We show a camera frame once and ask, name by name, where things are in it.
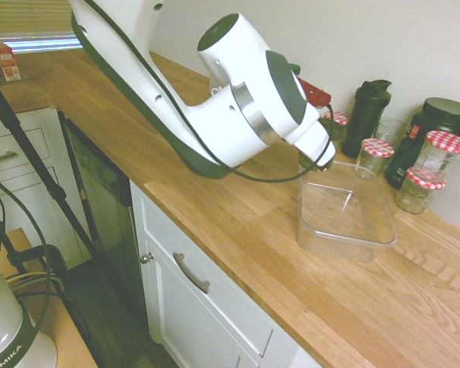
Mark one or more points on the large black supplement tub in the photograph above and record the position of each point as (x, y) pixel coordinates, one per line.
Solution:
(441, 115)

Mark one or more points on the glass jar red checkered lid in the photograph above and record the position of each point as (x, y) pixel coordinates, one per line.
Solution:
(439, 159)
(372, 161)
(414, 197)
(339, 128)

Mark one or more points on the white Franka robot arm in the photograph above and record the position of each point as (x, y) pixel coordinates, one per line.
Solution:
(234, 134)

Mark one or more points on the wooden robot cart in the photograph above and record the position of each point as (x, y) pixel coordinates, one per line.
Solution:
(61, 337)

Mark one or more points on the dark stainless dishwasher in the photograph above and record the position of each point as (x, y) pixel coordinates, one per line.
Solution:
(99, 191)

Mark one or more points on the red flat bracket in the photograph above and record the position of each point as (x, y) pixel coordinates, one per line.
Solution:
(313, 93)

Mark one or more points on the red cereal box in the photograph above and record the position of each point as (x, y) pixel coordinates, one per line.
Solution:
(7, 63)

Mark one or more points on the clear plastic rectangular container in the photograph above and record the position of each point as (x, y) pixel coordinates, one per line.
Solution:
(349, 234)

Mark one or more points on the clear drinking glass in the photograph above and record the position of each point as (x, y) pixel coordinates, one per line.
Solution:
(391, 132)

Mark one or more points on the white window blind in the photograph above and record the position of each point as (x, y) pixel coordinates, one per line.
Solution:
(23, 19)

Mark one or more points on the black shaker bottle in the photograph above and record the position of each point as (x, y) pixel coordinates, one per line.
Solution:
(364, 122)

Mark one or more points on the silver round cabinet knob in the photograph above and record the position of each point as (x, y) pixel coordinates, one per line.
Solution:
(146, 258)

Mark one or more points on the black camera tripod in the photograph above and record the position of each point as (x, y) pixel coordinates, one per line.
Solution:
(7, 111)

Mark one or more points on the white cabinet with drawer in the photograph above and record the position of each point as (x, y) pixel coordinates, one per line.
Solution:
(214, 306)

